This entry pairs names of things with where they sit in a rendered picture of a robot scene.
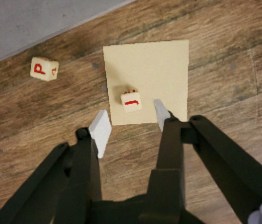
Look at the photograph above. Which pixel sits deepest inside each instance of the beige square mat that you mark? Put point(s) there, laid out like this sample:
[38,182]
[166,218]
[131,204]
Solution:
[157,70]

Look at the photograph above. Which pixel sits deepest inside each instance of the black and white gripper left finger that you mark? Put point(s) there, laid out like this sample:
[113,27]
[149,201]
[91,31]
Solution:
[50,190]

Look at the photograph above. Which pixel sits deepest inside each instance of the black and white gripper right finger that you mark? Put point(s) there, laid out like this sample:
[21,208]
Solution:
[237,174]

